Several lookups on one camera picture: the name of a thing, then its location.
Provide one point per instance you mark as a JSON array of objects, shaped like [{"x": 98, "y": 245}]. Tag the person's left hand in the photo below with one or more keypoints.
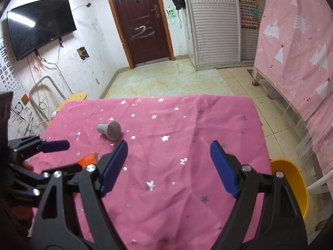
[{"x": 27, "y": 166}]

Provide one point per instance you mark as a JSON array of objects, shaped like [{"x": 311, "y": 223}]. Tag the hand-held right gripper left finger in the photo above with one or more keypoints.
[{"x": 114, "y": 164}]

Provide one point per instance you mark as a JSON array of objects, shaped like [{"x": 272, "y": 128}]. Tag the orange box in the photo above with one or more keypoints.
[{"x": 88, "y": 159}]

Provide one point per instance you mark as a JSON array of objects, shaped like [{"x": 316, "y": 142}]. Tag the eye chart poster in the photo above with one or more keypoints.
[{"x": 5, "y": 65}]

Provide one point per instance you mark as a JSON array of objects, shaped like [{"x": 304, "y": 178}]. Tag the pink star tablecloth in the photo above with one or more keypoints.
[{"x": 169, "y": 182}]

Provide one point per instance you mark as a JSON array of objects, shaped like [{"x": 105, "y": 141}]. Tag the dark brown door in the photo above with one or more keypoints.
[{"x": 140, "y": 18}]

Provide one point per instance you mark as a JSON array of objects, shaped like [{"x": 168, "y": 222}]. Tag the pink printed bed curtain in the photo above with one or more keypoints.
[{"x": 294, "y": 44}]

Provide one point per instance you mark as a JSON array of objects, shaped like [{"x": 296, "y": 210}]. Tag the white louvered wardrobe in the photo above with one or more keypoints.
[{"x": 213, "y": 26}]

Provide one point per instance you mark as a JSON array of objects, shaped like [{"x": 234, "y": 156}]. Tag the black hanging bag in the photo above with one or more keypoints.
[{"x": 179, "y": 2}]

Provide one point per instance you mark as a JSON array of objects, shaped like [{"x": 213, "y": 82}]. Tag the black wall television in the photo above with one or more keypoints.
[{"x": 39, "y": 26}]

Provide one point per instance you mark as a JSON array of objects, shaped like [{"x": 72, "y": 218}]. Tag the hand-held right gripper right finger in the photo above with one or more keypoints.
[{"x": 225, "y": 169}]

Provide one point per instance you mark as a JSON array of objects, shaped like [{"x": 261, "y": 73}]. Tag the wooden bed frame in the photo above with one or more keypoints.
[{"x": 255, "y": 76}]

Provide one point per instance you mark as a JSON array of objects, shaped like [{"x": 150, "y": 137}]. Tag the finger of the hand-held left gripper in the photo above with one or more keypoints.
[
  {"x": 69, "y": 169},
  {"x": 56, "y": 146}
]

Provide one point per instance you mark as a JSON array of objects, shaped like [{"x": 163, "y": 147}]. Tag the small flag sticker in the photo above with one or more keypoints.
[{"x": 24, "y": 99}]

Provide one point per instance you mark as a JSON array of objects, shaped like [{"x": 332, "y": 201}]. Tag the grey cone-shaped cap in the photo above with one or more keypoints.
[{"x": 113, "y": 130}]

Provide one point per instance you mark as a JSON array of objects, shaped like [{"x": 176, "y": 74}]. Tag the dark wall sticker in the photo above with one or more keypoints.
[{"x": 83, "y": 54}]

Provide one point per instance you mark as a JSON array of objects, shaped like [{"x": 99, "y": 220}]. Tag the grey metal chair frame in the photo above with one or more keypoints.
[{"x": 48, "y": 77}]

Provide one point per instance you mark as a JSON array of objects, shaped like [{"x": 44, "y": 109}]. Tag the yellow plastic bin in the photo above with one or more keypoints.
[{"x": 288, "y": 177}]

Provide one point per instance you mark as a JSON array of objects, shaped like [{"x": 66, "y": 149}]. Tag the colourful wall poster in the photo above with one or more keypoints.
[{"x": 248, "y": 7}]

